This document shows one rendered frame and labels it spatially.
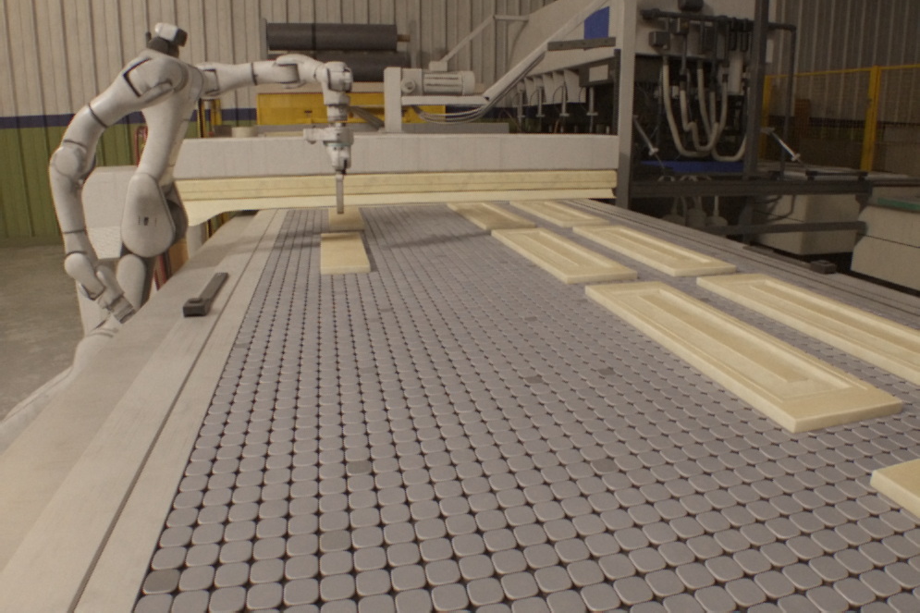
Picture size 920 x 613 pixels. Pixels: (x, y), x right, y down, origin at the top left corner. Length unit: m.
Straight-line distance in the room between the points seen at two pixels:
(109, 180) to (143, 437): 2.69
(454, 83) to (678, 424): 3.18
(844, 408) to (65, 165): 1.70
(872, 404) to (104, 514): 0.93
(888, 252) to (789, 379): 3.85
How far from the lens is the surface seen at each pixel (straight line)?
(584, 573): 0.56
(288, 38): 6.49
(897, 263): 4.73
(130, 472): 0.75
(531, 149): 3.04
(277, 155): 2.87
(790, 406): 0.87
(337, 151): 1.69
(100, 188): 3.44
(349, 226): 2.15
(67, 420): 0.98
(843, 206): 5.58
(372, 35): 6.50
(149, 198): 1.85
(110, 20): 7.61
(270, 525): 0.62
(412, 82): 3.69
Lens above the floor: 1.24
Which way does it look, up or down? 14 degrees down
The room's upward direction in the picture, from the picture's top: straight up
